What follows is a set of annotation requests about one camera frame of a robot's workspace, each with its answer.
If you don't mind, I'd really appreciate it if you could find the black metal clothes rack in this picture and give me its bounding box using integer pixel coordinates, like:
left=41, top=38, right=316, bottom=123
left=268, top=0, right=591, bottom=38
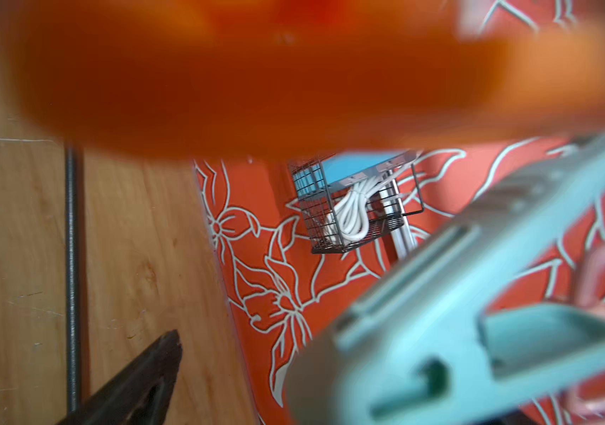
left=64, top=147, right=82, bottom=414

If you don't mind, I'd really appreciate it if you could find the pink clip hanger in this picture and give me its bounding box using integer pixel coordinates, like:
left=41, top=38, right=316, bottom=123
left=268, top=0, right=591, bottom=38
left=9, top=0, right=605, bottom=425

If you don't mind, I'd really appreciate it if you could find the white cable in basket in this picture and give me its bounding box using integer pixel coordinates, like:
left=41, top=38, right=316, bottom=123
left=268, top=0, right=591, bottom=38
left=323, top=164, right=415, bottom=245

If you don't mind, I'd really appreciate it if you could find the light blue box in basket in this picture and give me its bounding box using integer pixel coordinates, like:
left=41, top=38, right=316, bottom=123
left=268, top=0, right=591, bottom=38
left=291, top=151, right=417, bottom=198

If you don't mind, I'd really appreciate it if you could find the black wire wall basket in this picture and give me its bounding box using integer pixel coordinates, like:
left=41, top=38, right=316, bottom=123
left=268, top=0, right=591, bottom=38
left=288, top=152, right=422, bottom=257

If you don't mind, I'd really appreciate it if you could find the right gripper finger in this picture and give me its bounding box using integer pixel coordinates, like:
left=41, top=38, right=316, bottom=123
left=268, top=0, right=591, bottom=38
left=58, top=329, right=183, bottom=425

